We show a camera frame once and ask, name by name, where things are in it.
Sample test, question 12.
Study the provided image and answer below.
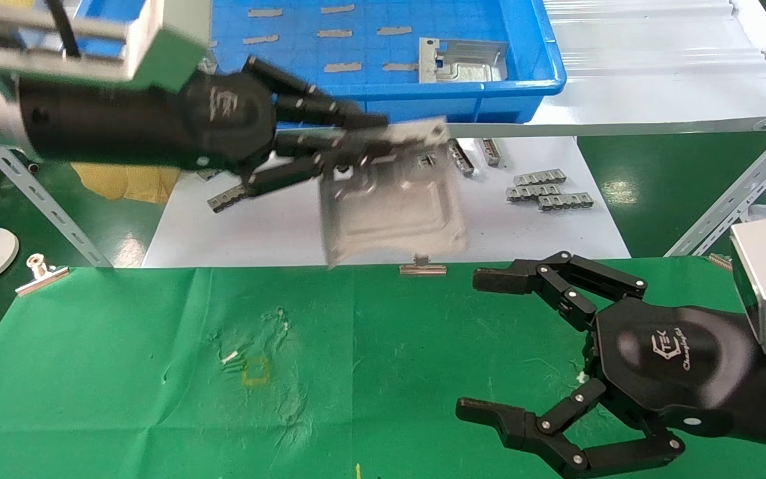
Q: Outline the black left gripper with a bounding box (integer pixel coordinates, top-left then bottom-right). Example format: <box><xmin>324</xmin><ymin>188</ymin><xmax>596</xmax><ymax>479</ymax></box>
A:
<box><xmin>179</xmin><ymin>56</ymin><xmax>397</xmax><ymax>198</ymax></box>

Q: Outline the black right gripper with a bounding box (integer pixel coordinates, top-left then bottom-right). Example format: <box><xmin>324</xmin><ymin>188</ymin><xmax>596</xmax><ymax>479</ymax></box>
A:
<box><xmin>455</xmin><ymin>251</ymin><xmax>757</xmax><ymax>479</ymax></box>

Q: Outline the stamped sheet metal part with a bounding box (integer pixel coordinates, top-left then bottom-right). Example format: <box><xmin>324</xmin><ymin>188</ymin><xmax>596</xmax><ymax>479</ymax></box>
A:
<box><xmin>418</xmin><ymin>37</ymin><xmax>509</xmax><ymax>84</ymax></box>
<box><xmin>317</xmin><ymin>116</ymin><xmax>469</xmax><ymax>269</ymax></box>

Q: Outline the green cloth mat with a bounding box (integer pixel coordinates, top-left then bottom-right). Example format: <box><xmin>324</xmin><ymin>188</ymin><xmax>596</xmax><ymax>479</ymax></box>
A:
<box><xmin>0</xmin><ymin>256</ymin><xmax>766</xmax><ymax>479</ymax></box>

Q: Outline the blue plastic tray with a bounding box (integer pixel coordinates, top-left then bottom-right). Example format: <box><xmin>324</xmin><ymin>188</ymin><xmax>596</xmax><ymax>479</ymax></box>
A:
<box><xmin>70</xmin><ymin>0</ymin><xmax>567</xmax><ymax>125</ymax></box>

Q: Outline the yellow foam bag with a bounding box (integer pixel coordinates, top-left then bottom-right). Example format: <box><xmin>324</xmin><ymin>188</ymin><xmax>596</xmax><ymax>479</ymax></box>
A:
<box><xmin>69</xmin><ymin>162</ymin><xmax>182</xmax><ymax>205</ymax></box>

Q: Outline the white metal shelf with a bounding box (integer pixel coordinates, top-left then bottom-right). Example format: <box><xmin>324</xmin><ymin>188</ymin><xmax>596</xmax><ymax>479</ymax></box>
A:
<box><xmin>446</xmin><ymin>0</ymin><xmax>766</xmax><ymax>139</ymax></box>

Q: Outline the perforated metal angle brace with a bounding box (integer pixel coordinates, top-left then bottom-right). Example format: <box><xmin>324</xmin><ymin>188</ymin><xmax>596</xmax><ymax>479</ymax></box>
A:
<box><xmin>664</xmin><ymin>110</ymin><xmax>766</xmax><ymax>258</ymax></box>
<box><xmin>0</xmin><ymin>145</ymin><xmax>113</xmax><ymax>268</ymax></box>

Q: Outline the white corrugated plastic sheet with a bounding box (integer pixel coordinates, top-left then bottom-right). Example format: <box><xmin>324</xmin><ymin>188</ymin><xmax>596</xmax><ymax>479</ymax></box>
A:
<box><xmin>543</xmin><ymin>0</ymin><xmax>766</xmax><ymax>79</ymax></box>

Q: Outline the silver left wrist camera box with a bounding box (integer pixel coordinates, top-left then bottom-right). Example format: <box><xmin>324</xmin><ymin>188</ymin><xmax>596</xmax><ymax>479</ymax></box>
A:
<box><xmin>0</xmin><ymin>0</ymin><xmax>213</xmax><ymax>92</ymax></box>

